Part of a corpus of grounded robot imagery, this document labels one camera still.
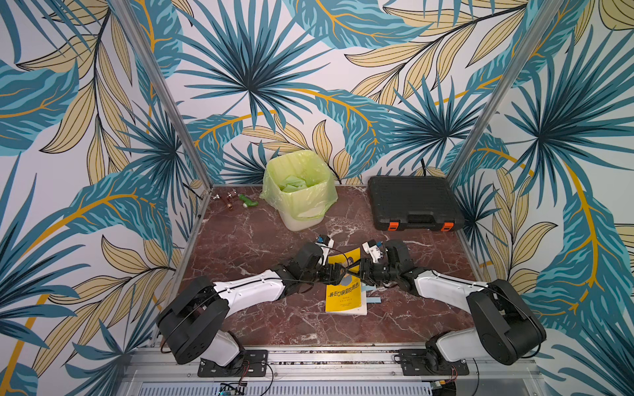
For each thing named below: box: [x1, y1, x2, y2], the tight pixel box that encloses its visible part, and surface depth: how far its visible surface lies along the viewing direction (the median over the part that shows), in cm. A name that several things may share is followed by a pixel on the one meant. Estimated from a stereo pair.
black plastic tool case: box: [368, 174, 465, 232], surface depth 106 cm
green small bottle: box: [237, 193, 260, 208], surface depth 113 cm
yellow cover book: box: [325, 247, 368, 316], surface depth 85 cm
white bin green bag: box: [260, 150, 338, 232], surface depth 94 cm
